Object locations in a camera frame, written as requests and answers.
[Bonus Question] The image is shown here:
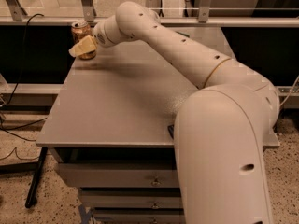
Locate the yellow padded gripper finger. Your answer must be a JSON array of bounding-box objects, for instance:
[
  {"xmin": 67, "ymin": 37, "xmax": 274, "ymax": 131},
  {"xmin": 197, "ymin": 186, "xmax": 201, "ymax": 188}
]
[{"xmin": 68, "ymin": 35, "xmax": 97, "ymax": 58}]

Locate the orange soda can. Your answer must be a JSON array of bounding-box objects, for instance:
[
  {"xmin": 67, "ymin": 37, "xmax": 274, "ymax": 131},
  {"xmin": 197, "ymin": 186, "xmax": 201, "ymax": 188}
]
[{"xmin": 70, "ymin": 20, "xmax": 97, "ymax": 61}]

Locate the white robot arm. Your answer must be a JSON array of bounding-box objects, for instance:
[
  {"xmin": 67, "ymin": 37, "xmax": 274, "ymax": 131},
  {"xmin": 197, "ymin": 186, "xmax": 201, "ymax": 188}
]
[{"xmin": 69, "ymin": 2, "xmax": 279, "ymax": 224}]

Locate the green and yellow sponge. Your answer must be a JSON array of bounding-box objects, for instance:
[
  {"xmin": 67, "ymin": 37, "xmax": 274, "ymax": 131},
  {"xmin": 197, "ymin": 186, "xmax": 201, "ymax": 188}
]
[{"xmin": 176, "ymin": 31, "xmax": 190, "ymax": 38}]

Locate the grey metal railing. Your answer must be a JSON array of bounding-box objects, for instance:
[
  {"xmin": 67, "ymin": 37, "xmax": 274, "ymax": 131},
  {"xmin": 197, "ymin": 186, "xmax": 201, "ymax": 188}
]
[{"xmin": 0, "ymin": 0, "xmax": 299, "ymax": 28}]

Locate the grey drawer cabinet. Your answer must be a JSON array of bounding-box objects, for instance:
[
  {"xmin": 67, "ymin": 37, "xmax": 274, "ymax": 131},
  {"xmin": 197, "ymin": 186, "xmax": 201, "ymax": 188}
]
[{"xmin": 36, "ymin": 26, "xmax": 280, "ymax": 224}]

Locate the blue snack packet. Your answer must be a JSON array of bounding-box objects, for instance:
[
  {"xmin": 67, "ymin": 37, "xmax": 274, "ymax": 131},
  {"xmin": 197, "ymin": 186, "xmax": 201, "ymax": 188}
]
[{"xmin": 167, "ymin": 125, "xmax": 174, "ymax": 139}]

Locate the top grey drawer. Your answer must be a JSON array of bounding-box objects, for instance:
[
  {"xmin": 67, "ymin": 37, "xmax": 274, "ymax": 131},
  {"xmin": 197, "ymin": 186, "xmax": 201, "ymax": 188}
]
[{"xmin": 55, "ymin": 163, "xmax": 179, "ymax": 188}]

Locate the grey drawer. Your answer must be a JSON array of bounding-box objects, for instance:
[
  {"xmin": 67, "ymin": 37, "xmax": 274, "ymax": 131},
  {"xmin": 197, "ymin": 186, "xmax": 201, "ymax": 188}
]
[
  {"xmin": 55, "ymin": 163, "xmax": 179, "ymax": 188},
  {"xmin": 78, "ymin": 188, "xmax": 182, "ymax": 209},
  {"xmin": 93, "ymin": 209, "xmax": 185, "ymax": 224}
]

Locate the middle grey drawer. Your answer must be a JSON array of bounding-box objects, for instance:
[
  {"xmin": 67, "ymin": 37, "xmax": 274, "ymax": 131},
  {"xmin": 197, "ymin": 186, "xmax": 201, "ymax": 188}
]
[{"xmin": 78, "ymin": 188, "xmax": 182, "ymax": 209}]

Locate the black metal floor bar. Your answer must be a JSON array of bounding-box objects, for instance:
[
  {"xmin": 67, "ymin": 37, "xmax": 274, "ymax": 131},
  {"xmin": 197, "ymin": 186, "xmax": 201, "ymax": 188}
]
[{"xmin": 25, "ymin": 147, "xmax": 48, "ymax": 209}]

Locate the bottom grey drawer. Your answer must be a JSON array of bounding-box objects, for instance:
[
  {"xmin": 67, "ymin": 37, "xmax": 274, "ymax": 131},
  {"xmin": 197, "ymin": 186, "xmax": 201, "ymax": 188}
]
[{"xmin": 93, "ymin": 209, "xmax": 185, "ymax": 224}]

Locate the black cable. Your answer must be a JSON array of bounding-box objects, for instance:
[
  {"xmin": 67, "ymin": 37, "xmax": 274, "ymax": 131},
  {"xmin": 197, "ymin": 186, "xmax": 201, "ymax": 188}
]
[{"xmin": 0, "ymin": 13, "xmax": 49, "ymax": 161}]

